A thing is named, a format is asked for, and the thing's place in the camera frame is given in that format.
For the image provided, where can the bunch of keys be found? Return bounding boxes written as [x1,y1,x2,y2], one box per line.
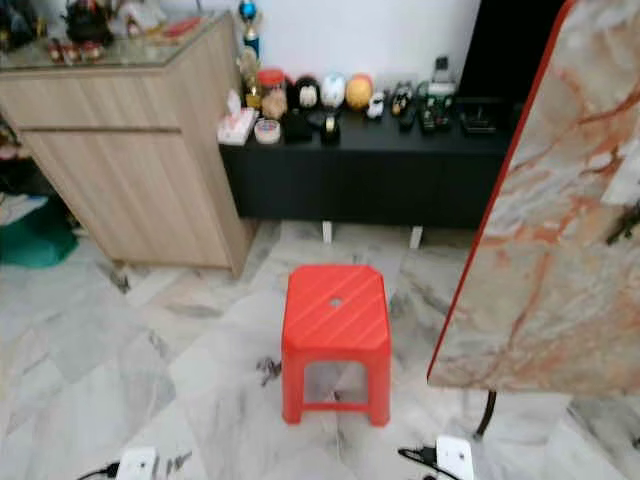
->
[255,356,284,388]

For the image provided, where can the green shopping bag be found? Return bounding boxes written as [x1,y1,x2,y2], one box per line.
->
[0,191,80,270]

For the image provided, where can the light wooden cabinet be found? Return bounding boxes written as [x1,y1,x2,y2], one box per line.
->
[0,11,255,278]

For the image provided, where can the glass display case with figures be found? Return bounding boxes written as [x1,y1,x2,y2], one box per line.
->
[0,0,53,48]

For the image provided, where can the black iron teapot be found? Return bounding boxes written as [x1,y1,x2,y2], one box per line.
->
[63,0,115,47]

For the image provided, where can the white pink tissue pack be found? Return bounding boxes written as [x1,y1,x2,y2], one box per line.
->
[216,89,259,148]

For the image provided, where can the white robed figurine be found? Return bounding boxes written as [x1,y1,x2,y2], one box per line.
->
[112,0,177,40]

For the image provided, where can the red envelope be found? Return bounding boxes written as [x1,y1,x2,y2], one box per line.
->
[162,15,205,40]

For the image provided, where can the white tape roll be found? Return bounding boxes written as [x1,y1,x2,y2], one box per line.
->
[253,117,283,147]

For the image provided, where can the small gold trophy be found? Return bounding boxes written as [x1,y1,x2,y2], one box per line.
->
[237,46,263,110]

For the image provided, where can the red lidded snack jar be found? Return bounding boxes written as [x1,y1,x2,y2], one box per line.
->
[256,66,289,122]

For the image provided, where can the black pouch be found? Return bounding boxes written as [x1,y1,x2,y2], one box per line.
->
[281,107,315,145]

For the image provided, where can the tall blue gold trophy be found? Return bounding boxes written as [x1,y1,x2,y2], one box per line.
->
[237,0,262,57]

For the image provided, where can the black mouse plush toy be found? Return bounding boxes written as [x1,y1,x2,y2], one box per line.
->
[290,74,322,112]

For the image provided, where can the red plastic stool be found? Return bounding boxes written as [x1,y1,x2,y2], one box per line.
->
[280,263,393,429]

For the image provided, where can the black tape dispenser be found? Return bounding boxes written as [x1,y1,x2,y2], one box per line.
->
[319,112,344,147]

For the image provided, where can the white duck plush toy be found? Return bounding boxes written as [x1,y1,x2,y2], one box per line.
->
[319,72,348,110]

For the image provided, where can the black low tv console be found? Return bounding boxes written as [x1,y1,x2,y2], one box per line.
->
[219,99,532,230]

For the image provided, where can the yellow bear plush toy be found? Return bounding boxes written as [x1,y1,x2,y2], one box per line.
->
[344,72,375,112]

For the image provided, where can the small white black plush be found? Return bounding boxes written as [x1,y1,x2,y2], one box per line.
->
[366,91,389,121]

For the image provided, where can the black penguin plush toy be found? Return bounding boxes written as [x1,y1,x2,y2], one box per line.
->
[389,81,415,114]

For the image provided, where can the green white holder basket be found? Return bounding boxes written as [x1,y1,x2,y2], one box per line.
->
[416,79,460,105]

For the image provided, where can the flat black device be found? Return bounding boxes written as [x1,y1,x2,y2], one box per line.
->
[459,107,502,136]

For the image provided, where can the black table leg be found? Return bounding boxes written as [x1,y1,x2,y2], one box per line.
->
[474,389,502,440]

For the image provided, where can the black television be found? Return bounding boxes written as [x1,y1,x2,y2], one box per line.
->
[456,0,572,105]

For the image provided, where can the marble table with red edge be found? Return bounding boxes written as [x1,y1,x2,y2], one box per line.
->
[426,0,640,394]

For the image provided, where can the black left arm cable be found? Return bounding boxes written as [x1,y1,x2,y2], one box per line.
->
[76,461,122,480]

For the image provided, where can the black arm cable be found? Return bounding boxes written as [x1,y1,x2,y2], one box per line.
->
[76,461,122,480]
[396,444,447,473]

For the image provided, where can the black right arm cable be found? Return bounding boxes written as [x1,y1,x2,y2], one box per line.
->
[396,444,447,473]

